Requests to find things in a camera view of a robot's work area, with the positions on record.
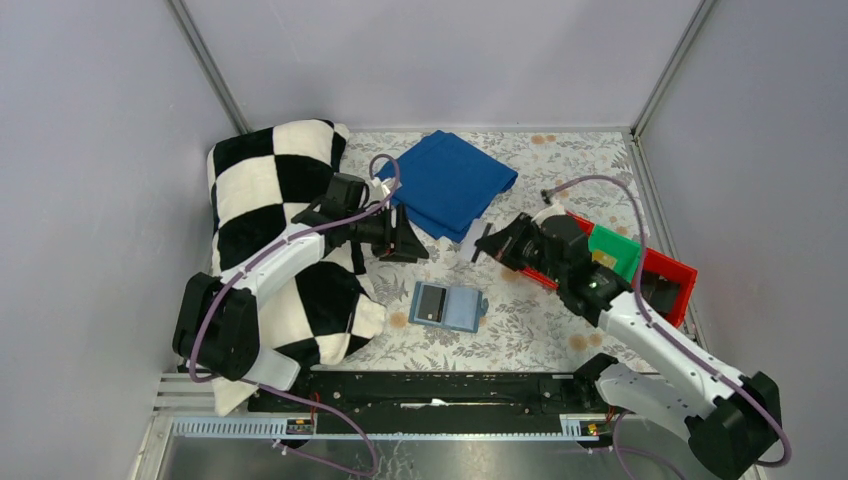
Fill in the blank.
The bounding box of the gold card in green bin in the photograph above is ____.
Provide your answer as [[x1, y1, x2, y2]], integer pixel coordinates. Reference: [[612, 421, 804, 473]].
[[592, 250, 618, 269]]

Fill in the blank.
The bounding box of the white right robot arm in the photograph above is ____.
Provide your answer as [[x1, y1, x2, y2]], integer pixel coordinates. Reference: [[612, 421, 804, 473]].
[[463, 213, 784, 479]]

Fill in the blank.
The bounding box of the red bin right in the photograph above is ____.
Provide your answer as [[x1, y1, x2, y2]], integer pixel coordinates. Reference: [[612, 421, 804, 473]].
[[632, 248, 698, 328]]

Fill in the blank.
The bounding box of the white card black stripe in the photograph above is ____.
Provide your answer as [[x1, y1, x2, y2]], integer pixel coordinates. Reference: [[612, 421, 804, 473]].
[[470, 222, 493, 263]]

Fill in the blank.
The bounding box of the dark card in holder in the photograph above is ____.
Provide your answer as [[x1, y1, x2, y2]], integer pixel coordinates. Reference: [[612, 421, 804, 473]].
[[415, 284, 447, 323]]

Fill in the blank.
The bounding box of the white slotted cable duct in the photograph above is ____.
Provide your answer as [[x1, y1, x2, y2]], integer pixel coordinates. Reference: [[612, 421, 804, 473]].
[[172, 415, 600, 442]]

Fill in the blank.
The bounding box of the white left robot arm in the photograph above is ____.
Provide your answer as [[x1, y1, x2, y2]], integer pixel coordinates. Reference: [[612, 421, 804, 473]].
[[172, 173, 429, 391]]

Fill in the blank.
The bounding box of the folded blue cloth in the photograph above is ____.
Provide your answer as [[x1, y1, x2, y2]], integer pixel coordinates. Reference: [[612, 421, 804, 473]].
[[391, 130, 518, 243]]

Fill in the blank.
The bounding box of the floral table mat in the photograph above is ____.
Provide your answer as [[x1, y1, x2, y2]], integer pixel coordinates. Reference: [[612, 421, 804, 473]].
[[310, 132, 647, 372]]

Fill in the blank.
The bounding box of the blue leather card holder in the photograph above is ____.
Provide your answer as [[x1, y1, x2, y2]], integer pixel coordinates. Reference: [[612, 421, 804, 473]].
[[408, 281, 489, 333]]

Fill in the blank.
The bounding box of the green bin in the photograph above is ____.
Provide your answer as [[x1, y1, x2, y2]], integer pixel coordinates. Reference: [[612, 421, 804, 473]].
[[588, 225, 643, 282]]

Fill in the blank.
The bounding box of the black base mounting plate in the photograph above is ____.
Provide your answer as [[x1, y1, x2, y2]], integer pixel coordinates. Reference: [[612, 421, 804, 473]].
[[247, 369, 641, 436]]

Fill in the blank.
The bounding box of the black white checkered pillow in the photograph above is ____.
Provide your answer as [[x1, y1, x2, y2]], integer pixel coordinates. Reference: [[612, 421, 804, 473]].
[[206, 119, 390, 417]]

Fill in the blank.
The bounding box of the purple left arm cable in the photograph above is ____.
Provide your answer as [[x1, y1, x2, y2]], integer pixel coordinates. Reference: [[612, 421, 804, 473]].
[[188, 153, 403, 480]]

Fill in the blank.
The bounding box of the dark card in red bin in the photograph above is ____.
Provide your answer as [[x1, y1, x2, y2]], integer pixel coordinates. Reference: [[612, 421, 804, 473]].
[[640, 272, 680, 317]]

